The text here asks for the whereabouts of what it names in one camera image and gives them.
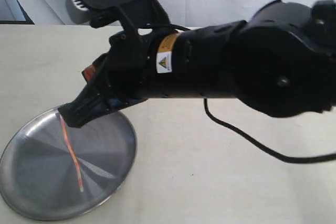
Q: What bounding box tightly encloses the thin black camera cable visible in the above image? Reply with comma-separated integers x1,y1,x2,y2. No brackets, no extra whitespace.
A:
203,98,336,164

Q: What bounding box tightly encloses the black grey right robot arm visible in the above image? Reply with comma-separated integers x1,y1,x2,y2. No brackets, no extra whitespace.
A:
58,0,335,128

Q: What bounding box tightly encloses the thin red stick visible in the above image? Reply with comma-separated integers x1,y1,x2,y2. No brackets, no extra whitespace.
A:
57,112,84,193

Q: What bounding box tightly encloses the black frame at left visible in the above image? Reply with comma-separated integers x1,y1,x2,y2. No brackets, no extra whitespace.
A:
1,0,35,25

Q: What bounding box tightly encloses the round stainless steel plate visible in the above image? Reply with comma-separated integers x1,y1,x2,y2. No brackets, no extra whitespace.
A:
1,108,137,221

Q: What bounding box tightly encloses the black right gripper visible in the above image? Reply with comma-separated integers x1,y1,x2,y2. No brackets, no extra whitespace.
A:
59,29,168,127

